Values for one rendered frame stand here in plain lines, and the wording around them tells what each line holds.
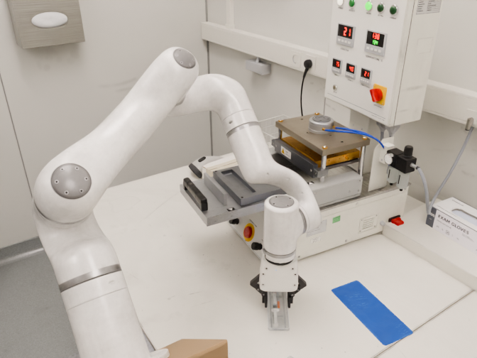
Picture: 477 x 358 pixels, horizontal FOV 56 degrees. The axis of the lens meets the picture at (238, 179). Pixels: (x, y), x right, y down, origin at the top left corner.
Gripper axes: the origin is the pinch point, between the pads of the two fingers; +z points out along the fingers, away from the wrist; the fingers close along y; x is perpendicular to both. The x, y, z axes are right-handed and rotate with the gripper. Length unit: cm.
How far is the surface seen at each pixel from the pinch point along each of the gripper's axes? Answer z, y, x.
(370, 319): 3.2, 25.1, -3.5
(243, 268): 3.3, -9.8, 17.2
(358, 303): 3.2, 23.1, 2.4
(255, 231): -2.5, -6.1, 28.9
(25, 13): -58, -113, 123
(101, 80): -17, -92, 153
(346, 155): -26.9, 22.3, 35.6
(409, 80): -50, 39, 38
